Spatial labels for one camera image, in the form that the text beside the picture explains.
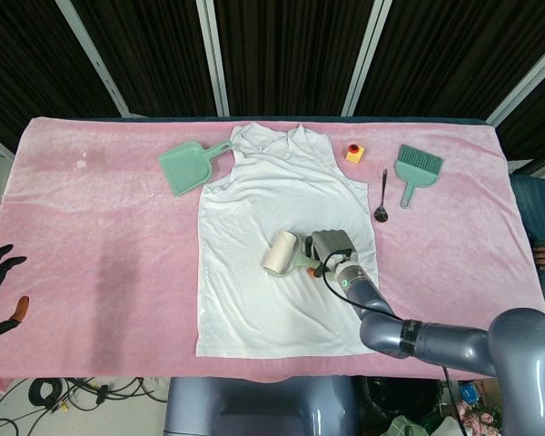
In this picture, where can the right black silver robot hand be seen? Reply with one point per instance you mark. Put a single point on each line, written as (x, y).
(333, 243)

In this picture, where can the green lint roller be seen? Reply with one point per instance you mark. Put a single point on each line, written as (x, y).
(279, 252)

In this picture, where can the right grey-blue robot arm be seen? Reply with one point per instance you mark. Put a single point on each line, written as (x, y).
(436, 340)

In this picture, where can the dark metal spoon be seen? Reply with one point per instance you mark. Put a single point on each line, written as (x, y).
(381, 213)

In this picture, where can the white sleeveless shirt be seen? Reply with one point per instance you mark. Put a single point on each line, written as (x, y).
(272, 200)

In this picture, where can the yellow block with red button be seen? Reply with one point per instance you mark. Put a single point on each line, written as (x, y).
(354, 155)

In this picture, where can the green plastic hand brush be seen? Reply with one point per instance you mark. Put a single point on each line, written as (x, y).
(415, 175)

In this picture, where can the pink fleece table cloth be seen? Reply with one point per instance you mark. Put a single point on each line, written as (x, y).
(118, 254)

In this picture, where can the green plastic dustpan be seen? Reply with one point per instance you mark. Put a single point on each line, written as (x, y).
(186, 170)

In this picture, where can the black waste bin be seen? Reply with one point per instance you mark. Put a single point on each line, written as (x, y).
(399, 399)

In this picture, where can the grey-blue robot torso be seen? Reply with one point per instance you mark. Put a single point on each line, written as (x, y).
(254, 404)

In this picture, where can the green folded cloth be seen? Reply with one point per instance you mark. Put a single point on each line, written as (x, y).
(404, 427)

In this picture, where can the person's blue jeans leg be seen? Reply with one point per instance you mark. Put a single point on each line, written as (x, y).
(538, 204)

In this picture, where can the black stand with knob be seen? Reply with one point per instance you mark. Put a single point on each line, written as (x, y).
(540, 163)

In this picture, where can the pink artificial flowers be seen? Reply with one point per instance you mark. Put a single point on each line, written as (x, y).
(477, 418)

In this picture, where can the white partition post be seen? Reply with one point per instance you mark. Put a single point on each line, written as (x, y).
(368, 54)
(213, 59)
(527, 82)
(95, 63)

